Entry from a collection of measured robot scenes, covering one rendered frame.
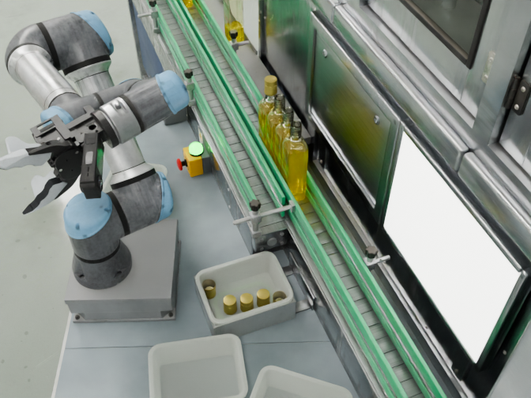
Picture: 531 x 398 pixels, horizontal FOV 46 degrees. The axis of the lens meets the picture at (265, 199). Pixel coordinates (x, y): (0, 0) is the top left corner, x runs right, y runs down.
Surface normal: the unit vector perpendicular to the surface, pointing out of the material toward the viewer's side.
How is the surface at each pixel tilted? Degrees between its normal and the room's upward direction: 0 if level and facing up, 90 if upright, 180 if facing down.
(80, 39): 50
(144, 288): 1
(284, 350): 0
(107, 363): 0
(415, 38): 90
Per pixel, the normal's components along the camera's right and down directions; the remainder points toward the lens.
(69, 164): 0.62, 0.67
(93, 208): -0.10, -0.63
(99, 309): 0.03, 0.73
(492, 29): -0.93, 0.26
